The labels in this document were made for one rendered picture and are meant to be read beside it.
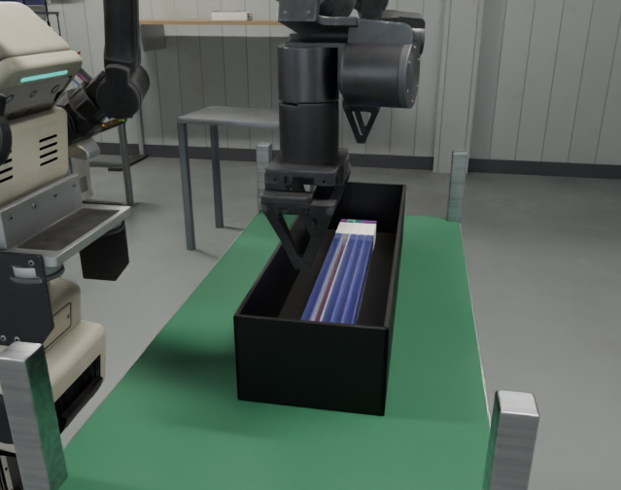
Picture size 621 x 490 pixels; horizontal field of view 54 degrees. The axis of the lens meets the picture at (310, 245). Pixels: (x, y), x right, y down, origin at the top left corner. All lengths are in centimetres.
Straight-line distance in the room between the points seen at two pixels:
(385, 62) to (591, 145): 525
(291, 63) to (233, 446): 39
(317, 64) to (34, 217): 63
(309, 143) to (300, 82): 6
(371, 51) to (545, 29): 502
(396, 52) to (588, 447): 195
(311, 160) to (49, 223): 62
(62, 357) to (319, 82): 78
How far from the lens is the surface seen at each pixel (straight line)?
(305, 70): 55
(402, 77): 53
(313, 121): 56
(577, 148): 573
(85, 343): 122
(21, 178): 107
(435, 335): 88
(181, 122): 354
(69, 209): 115
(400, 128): 557
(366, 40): 55
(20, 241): 104
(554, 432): 236
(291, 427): 69
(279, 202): 54
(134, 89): 116
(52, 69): 103
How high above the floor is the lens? 138
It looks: 22 degrees down
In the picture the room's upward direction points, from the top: straight up
